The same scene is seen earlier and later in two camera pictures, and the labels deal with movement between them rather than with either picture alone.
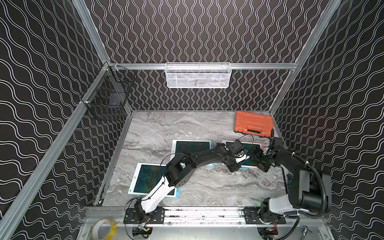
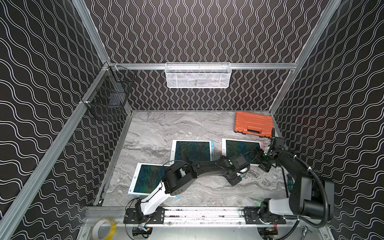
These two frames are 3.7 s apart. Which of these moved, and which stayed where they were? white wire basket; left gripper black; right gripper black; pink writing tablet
Moved: left gripper black
Stayed: white wire basket; right gripper black; pink writing tablet
